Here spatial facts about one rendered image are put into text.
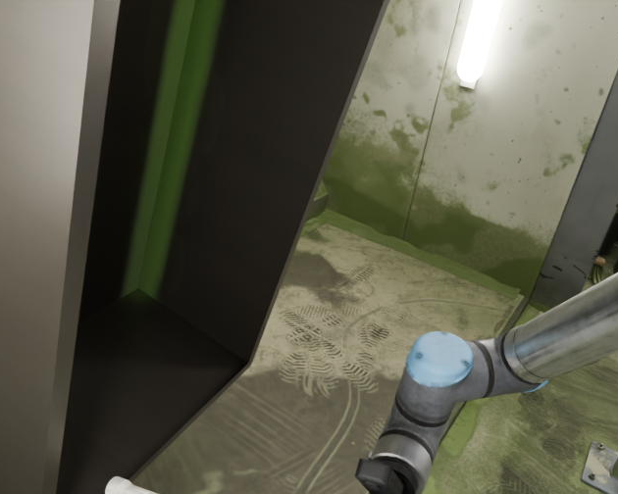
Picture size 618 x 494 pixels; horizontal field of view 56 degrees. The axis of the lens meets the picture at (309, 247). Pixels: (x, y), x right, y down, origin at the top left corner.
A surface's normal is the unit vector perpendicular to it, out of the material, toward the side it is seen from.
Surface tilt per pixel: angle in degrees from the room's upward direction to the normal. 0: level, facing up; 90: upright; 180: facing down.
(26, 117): 90
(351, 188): 90
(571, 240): 90
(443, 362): 6
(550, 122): 90
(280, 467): 0
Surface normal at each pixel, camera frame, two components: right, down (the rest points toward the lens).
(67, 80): -0.47, 0.37
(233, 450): 0.13, -0.87
